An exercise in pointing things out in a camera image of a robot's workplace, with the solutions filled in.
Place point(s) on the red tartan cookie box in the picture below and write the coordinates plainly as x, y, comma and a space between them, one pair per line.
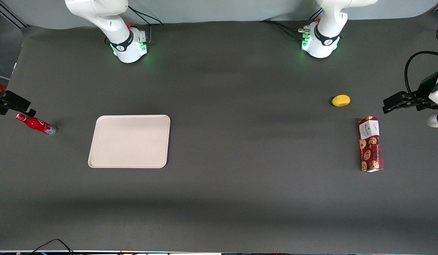
370, 148

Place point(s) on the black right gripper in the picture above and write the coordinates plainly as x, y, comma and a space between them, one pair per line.
0, 105

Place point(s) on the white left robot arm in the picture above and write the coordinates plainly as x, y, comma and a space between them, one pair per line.
328, 21

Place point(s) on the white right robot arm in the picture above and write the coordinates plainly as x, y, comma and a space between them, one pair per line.
98, 10

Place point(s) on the cream plastic tray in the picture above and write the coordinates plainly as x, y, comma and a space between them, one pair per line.
129, 141

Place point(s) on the aluminium frame bar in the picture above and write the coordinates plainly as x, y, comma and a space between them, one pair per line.
10, 15

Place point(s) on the red coke bottle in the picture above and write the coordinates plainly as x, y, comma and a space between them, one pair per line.
36, 124

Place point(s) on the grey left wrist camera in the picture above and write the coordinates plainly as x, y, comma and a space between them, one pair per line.
436, 121

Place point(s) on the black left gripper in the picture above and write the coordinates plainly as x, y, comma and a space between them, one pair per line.
425, 91

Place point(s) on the yellow lemon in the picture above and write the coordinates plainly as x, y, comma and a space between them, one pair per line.
341, 100

